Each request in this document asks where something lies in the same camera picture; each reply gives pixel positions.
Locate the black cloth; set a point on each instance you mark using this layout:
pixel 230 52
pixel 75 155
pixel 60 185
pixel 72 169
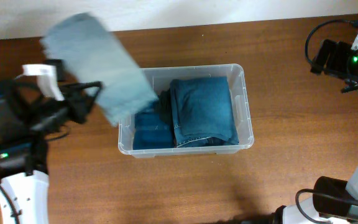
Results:
pixel 164 107

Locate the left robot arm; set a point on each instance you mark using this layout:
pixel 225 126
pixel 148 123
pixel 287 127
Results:
pixel 24 128

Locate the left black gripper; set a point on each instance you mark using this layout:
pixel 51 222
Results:
pixel 73 93

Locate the dark blue jeans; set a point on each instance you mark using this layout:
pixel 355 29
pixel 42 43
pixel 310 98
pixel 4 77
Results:
pixel 202 112

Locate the light grey jeans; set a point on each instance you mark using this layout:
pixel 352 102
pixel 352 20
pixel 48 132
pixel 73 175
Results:
pixel 90 53

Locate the clear plastic storage bin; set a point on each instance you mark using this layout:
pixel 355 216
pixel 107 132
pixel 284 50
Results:
pixel 160 78

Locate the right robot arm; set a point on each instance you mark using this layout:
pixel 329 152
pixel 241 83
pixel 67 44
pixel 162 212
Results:
pixel 330 200

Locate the blue cloth bundle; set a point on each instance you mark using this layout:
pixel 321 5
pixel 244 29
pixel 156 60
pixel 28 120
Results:
pixel 151 132

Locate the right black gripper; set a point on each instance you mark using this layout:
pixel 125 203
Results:
pixel 332 48

